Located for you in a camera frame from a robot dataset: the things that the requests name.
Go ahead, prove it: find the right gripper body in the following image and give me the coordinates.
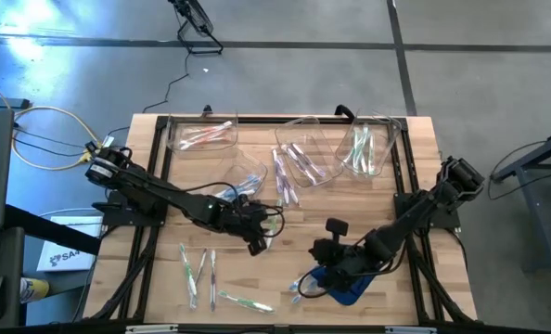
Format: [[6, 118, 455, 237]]
[[308, 237, 379, 293]]

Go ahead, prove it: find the black floor fan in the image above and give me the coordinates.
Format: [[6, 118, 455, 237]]
[[167, 0, 224, 56]]

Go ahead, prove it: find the black desk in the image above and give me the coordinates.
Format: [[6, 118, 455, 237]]
[[0, 202, 101, 328]]

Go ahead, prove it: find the yellow white can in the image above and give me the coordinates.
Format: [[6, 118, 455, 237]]
[[19, 276, 51, 304]]

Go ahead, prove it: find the blue cloth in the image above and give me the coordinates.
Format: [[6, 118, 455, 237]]
[[310, 264, 375, 306]]

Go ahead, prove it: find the maroon white wrapped toothbrush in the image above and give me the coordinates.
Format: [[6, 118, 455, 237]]
[[194, 248, 209, 287]]

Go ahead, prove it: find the yellow looped cable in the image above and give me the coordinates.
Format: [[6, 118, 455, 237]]
[[0, 76, 109, 172]]

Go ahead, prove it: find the grey metal table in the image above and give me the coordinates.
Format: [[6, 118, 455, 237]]
[[490, 126, 551, 273]]

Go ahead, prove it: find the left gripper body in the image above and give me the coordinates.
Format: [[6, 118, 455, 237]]
[[218, 196, 271, 258]]

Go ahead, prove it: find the green toothbrush bottom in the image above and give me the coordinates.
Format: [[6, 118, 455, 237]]
[[216, 289, 276, 315]]

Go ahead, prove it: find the white printed box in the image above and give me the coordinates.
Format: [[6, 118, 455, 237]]
[[35, 214, 104, 274]]

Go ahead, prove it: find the orange white toothbrush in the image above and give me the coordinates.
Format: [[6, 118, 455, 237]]
[[180, 134, 230, 151], [180, 131, 234, 146], [181, 121, 235, 137]]

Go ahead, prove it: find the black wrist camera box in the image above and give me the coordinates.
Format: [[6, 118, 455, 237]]
[[326, 217, 350, 241]]

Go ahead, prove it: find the clear plastic bin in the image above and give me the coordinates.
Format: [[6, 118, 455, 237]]
[[195, 147, 270, 219], [165, 113, 240, 155], [274, 114, 345, 190], [334, 109, 403, 178]]

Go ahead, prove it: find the purple white toothbrush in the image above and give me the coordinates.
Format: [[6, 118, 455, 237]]
[[278, 155, 298, 205], [289, 141, 327, 179], [287, 178, 301, 208], [271, 148, 287, 194], [280, 144, 321, 186]]

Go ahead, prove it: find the white label strip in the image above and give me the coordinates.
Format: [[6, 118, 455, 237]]
[[384, 326, 439, 334], [124, 324, 180, 334]]

